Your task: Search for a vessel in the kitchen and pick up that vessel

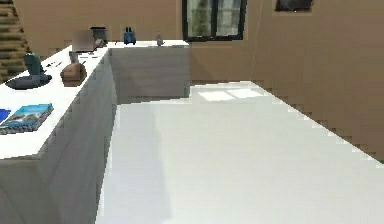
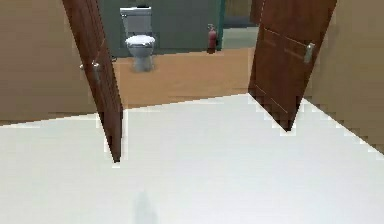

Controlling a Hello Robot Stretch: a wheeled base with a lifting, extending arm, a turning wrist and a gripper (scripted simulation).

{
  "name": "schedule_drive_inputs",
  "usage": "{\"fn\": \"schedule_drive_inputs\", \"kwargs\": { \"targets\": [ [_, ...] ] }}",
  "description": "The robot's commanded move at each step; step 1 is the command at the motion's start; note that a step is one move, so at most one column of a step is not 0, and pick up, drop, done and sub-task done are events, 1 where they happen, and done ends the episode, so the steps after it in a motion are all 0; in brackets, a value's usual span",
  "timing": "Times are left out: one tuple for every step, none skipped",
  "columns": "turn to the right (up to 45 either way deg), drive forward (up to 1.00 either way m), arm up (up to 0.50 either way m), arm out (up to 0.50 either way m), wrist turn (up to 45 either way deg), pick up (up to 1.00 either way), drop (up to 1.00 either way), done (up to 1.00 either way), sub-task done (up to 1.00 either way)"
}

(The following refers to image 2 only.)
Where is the red fire extinguisher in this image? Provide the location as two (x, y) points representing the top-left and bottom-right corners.
(206, 23), (218, 54)

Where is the white grey toilet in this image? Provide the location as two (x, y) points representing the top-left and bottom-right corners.
(119, 5), (157, 73)

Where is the brown wooden room door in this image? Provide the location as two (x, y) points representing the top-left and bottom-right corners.
(247, 0), (338, 132)
(61, 0), (124, 164)

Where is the teal door frame post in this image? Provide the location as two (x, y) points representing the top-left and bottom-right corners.
(215, 0), (227, 52)

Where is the silver door handle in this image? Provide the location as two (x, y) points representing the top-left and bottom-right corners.
(303, 42), (316, 65)
(79, 59), (102, 84)

